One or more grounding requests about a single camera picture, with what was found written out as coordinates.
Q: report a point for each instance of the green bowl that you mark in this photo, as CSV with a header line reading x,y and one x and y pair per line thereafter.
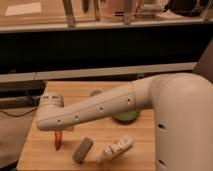
x,y
126,117

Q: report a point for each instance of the white paper sheet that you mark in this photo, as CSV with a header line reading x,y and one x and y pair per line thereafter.
x,y
28,8

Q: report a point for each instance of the red pepper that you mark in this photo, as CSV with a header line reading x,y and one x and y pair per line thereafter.
x,y
58,139

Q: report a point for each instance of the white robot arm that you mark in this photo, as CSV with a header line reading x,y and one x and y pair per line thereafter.
x,y
183,106

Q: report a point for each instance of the grey stone block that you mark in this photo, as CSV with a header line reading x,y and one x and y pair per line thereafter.
x,y
82,150

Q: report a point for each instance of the white plastic bottle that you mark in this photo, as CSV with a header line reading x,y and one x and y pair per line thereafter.
x,y
113,150

